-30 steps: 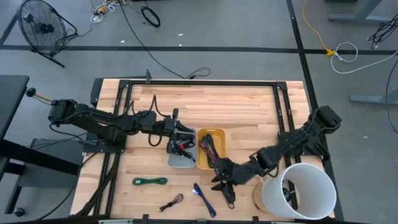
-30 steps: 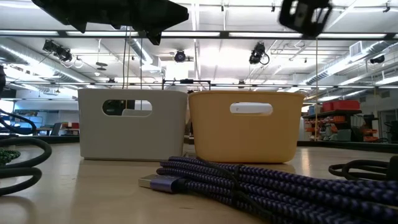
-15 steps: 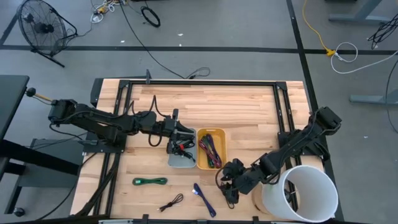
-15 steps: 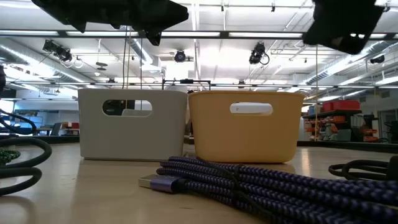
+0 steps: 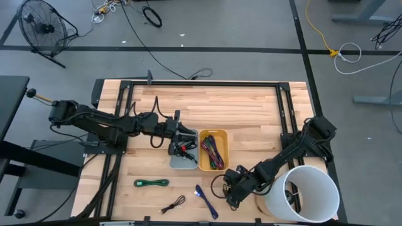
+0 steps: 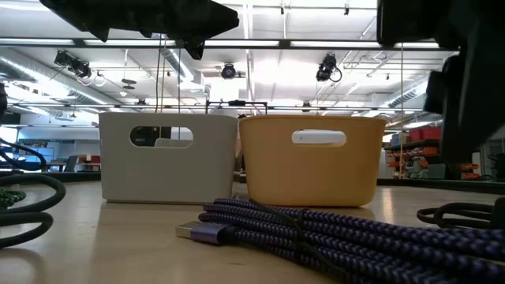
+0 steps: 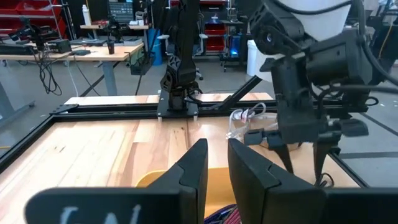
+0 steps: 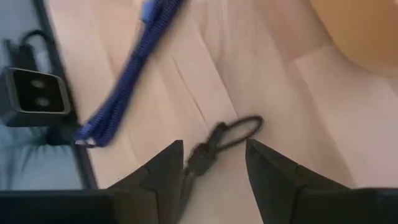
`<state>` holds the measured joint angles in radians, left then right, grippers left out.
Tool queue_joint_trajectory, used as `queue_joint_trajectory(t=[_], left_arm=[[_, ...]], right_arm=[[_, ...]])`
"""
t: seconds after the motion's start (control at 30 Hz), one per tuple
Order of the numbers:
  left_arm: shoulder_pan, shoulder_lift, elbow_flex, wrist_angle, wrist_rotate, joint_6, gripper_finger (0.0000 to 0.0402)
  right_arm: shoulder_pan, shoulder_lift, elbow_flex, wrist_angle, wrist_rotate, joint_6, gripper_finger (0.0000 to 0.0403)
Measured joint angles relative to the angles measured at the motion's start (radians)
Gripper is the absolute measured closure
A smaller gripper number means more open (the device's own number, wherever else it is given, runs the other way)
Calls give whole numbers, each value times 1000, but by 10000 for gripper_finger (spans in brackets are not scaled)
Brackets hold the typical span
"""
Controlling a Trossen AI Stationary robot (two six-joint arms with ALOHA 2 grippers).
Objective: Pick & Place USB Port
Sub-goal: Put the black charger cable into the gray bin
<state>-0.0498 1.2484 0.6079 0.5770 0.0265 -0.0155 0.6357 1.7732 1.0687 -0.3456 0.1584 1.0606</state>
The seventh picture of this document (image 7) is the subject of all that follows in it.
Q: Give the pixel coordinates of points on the red shelf rack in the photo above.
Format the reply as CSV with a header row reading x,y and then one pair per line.
x,y
31,9

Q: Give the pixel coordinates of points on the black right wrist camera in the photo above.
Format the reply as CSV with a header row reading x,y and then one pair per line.
x,y
280,28

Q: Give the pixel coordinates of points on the black electronics box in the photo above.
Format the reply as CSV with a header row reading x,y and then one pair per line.
x,y
60,46

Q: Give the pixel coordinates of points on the red bin stack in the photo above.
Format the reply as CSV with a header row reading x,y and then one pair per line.
x,y
216,37

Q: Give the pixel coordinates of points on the white bottle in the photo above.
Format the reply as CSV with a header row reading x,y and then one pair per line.
x,y
86,15

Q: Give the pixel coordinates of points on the dark monitor screen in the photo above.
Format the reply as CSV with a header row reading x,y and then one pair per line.
x,y
121,11

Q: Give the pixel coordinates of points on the white trash bin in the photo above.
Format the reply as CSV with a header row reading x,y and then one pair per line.
x,y
258,62

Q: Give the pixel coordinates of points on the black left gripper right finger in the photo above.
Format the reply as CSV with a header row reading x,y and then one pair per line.
x,y
264,193

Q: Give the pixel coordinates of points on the white conical object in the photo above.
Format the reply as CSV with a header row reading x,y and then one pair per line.
x,y
320,18

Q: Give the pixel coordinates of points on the blue barrel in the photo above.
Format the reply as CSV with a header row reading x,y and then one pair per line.
x,y
155,46

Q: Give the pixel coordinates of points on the office chair with white armrests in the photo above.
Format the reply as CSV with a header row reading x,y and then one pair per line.
x,y
199,62

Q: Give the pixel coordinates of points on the yellow plastic bin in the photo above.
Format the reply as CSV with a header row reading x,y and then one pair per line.
x,y
217,186

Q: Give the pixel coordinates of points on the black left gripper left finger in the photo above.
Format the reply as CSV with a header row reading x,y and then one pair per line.
x,y
192,180

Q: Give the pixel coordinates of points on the black cup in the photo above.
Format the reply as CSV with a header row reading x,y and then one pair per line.
x,y
111,46

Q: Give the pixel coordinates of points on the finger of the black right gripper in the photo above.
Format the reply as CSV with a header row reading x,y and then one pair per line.
x,y
284,155
321,155

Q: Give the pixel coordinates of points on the wooden desk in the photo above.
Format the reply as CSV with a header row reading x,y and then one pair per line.
x,y
102,53

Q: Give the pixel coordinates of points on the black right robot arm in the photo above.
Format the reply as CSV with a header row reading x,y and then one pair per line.
x,y
183,46

